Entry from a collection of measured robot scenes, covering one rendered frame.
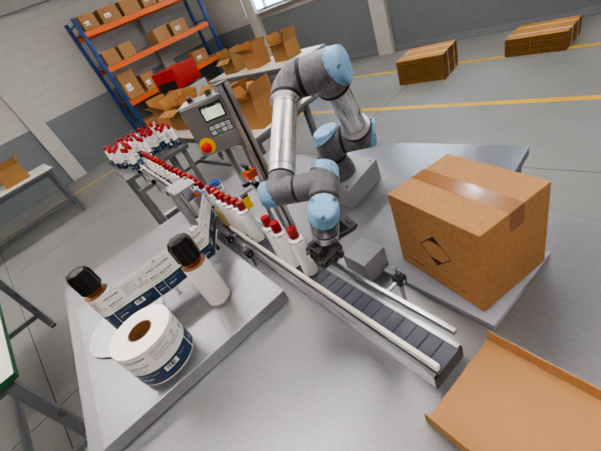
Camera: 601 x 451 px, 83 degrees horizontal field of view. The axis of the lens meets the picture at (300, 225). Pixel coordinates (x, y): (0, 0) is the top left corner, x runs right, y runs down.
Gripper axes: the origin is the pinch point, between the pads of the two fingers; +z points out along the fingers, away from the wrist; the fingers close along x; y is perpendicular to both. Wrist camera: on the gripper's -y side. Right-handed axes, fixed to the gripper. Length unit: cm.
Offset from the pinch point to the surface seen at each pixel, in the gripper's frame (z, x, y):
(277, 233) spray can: -0.7, -19.3, 5.9
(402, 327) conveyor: -7.3, 29.2, 4.8
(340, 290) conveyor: 3.8, 8.4, 5.8
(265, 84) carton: 93, -172, -106
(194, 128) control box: -16, -64, 0
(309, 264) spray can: 4.7, -5.1, 5.6
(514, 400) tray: -16, 56, 3
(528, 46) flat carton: 183, -56, -407
